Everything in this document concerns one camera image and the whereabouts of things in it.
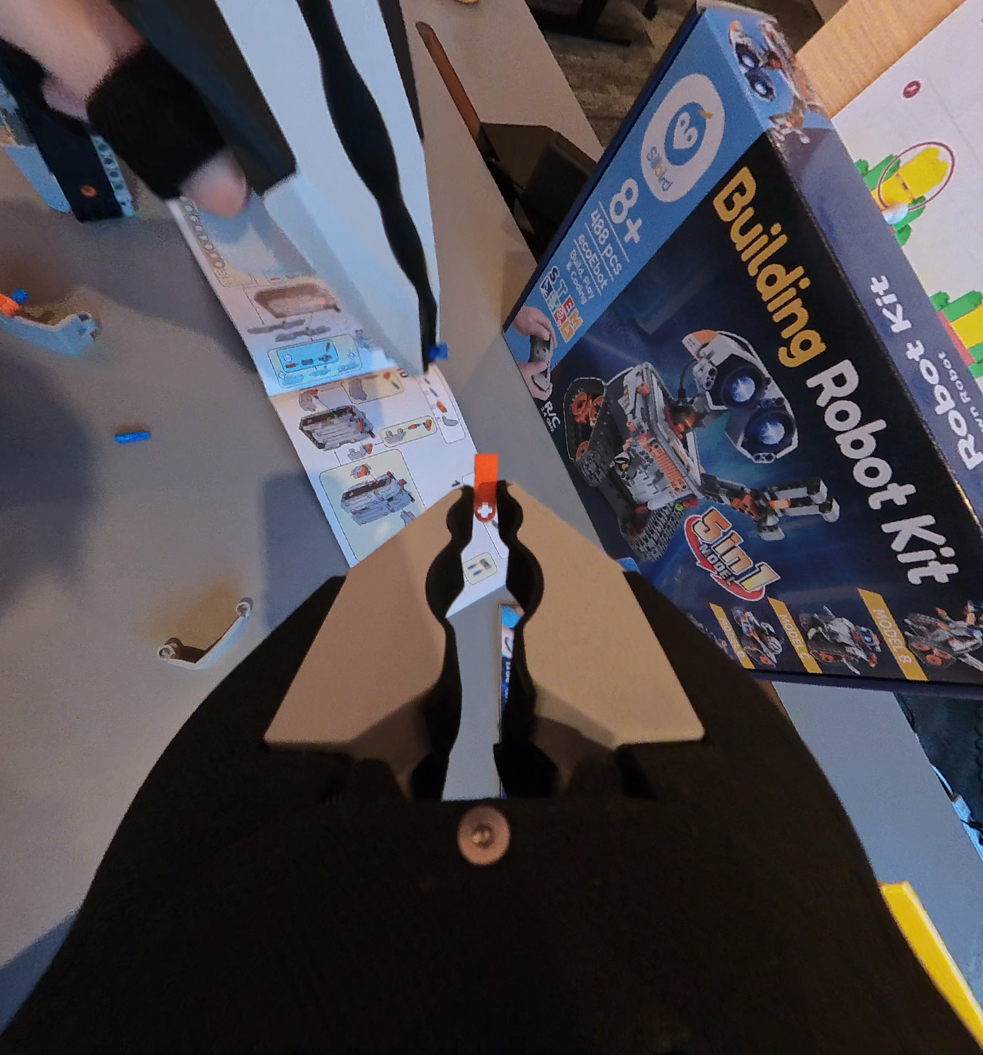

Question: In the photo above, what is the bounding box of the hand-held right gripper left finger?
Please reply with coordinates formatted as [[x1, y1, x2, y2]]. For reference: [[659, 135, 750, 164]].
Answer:
[[264, 486, 469, 801]]

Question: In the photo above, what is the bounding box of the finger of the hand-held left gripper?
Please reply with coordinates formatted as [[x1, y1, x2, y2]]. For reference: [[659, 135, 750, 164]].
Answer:
[[215, 0, 443, 379], [351, 0, 445, 347]]

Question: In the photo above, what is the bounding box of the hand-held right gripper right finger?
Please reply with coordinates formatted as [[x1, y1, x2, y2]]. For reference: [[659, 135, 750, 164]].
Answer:
[[495, 482, 705, 799]]

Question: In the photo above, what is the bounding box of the grey desk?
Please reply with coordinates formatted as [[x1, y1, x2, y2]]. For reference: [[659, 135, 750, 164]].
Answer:
[[0, 0, 983, 1002]]

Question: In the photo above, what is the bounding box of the person's left hand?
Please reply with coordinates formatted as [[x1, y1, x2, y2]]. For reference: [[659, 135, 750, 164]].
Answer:
[[0, 4, 251, 218]]

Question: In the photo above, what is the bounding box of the brown wooden strip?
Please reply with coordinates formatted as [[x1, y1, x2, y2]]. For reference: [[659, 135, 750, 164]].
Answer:
[[415, 20, 486, 148]]

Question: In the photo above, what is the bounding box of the blue booklet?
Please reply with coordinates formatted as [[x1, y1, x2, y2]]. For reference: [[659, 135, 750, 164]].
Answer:
[[498, 604, 527, 710]]

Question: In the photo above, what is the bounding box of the grey curved piece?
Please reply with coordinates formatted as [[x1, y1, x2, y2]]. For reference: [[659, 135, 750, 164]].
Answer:
[[158, 599, 255, 670]]

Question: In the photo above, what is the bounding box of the grey black brick assembly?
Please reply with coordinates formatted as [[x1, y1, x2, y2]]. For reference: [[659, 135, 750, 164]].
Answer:
[[0, 33, 138, 224]]

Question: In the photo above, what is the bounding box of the instruction booklet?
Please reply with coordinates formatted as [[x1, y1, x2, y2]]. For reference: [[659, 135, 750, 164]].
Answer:
[[170, 193, 513, 615]]

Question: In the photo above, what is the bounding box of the grey piece with orange pin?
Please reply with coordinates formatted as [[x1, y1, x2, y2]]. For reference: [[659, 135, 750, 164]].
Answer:
[[0, 279, 102, 357]]

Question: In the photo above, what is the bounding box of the dark blue toy box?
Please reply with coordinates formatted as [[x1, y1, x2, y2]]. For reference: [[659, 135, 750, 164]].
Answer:
[[503, 4, 983, 703]]

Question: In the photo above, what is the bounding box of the yellow plastic bin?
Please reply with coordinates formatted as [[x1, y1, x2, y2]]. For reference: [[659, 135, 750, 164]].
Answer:
[[879, 882, 983, 1055]]

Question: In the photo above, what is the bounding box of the cardboard box with block print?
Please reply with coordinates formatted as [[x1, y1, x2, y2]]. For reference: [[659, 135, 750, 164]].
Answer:
[[796, 0, 983, 570]]

